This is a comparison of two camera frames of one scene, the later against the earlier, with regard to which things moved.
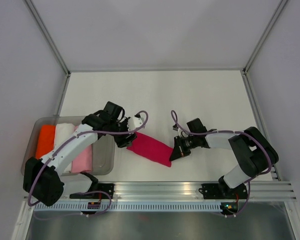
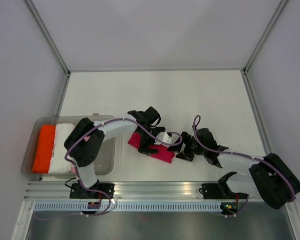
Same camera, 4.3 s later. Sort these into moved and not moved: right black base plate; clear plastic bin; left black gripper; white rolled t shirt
Moved: left black gripper
Not moved: white rolled t shirt; clear plastic bin; right black base plate
